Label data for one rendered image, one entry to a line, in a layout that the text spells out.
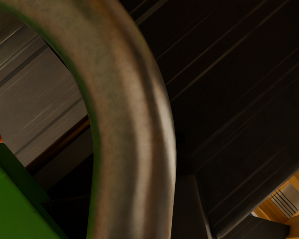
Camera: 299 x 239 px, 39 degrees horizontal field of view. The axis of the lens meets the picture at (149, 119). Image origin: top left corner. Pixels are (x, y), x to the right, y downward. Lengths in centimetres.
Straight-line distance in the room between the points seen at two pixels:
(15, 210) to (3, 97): 43
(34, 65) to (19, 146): 21
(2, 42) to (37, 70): 40
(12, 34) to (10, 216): 10
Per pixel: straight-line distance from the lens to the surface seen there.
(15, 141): 76
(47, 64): 64
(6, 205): 22
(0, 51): 25
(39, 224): 22
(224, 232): 27
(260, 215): 437
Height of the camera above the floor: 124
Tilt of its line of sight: 17 degrees down
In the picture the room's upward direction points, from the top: 139 degrees clockwise
